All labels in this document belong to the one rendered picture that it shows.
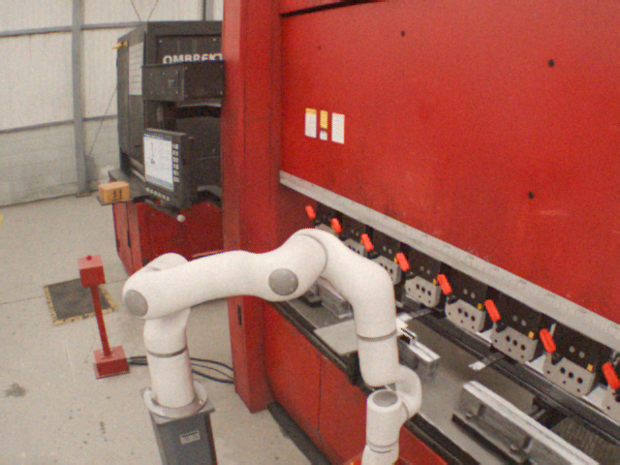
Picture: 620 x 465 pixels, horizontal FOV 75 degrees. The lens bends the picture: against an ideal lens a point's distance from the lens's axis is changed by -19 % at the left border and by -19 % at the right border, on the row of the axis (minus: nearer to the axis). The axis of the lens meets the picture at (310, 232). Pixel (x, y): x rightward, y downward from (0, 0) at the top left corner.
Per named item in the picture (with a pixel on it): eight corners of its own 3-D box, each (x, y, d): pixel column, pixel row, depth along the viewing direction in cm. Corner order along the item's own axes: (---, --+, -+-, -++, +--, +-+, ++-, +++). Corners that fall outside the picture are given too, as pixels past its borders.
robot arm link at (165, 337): (137, 351, 119) (123, 269, 112) (170, 321, 136) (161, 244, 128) (174, 361, 116) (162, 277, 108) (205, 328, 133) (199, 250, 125)
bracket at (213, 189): (177, 201, 277) (176, 189, 275) (215, 196, 288) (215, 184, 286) (196, 219, 244) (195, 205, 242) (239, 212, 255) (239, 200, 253)
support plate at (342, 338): (313, 332, 171) (313, 329, 171) (374, 315, 183) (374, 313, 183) (340, 356, 156) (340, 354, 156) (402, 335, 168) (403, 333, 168)
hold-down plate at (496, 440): (450, 418, 139) (452, 412, 138) (462, 413, 141) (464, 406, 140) (516, 470, 114) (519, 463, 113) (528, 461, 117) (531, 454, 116)
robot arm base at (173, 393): (155, 425, 117) (143, 371, 111) (137, 387, 132) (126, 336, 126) (218, 408, 127) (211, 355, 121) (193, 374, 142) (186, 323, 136)
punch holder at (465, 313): (443, 316, 144) (450, 266, 138) (462, 309, 148) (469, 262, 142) (477, 336, 131) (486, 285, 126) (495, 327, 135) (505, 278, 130)
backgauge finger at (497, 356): (459, 364, 150) (462, 352, 149) (507, 341, 162) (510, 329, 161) (484, 381, 140) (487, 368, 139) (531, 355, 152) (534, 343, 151)
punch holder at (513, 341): (488, 343, 127) (499, 292, 122) (507, 334, 131) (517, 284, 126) (526, 366, 115) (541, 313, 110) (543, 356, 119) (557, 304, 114)
